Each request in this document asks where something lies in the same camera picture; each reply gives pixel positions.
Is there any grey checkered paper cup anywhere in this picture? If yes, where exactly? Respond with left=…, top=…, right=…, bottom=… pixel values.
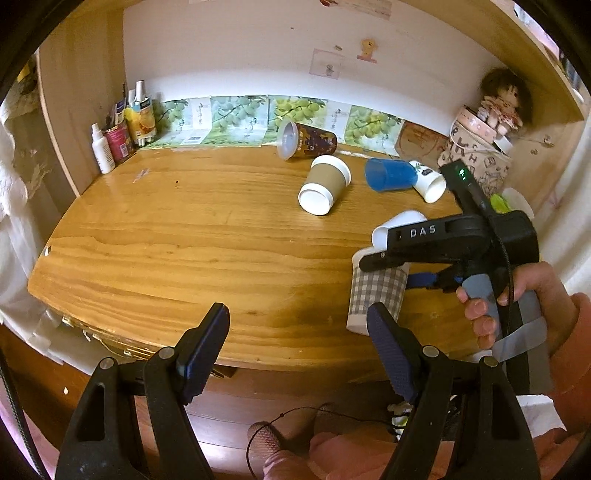
left=346, top=247, right=410, bottom=336

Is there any white printed paper cup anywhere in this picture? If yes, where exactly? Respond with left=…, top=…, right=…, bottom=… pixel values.
left=410, top=160, right=447, bottom=204

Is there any plain white paper cup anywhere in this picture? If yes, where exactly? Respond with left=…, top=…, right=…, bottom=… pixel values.
left=372, top=210, right=427, bottom=251

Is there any blue plastic cup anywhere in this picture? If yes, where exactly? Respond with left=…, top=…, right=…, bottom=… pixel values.
left=365, top=158, right=418, bottom=192

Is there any brown sleeve paper cup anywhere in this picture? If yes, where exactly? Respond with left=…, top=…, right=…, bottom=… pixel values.
left=297, top=155, right=352, bottom=216

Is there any dark maroon patterned cup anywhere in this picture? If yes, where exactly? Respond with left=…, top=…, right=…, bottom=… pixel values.
left=276, top=119, right=338, bottom=160

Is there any right hand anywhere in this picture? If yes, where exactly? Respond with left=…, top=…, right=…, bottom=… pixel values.
left=456, top=262, right=579, bottom=355

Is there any green tissue pack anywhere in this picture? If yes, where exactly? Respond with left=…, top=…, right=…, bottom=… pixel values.
left=490, top=187, right=535, bottom=220

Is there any patterned canvas bag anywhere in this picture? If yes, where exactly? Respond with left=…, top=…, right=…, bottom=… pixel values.
left=437, top=106, right=512, bottom=196

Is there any brown cardboard sheet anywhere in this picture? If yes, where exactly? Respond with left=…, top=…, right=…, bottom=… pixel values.
left=394, top=121, right=448, bottom=163

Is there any brown-haired doll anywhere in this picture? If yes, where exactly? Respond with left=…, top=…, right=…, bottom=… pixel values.
left=477, top=68, right=533, bottom=136

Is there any pink slipper foot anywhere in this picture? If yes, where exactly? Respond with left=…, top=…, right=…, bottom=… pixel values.
left=247, top=422, right=283, bottom=461

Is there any white spray bottle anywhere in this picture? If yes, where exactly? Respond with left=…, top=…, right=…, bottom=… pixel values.
left=91, top=123, right=115, bottom=175

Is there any grape picture poster strip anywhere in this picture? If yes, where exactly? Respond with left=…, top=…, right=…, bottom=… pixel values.
left=148, top=95, right=405, bottom=156

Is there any pink red can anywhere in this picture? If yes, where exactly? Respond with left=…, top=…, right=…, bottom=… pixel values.
left=104, top=120, right=135, bottom=165

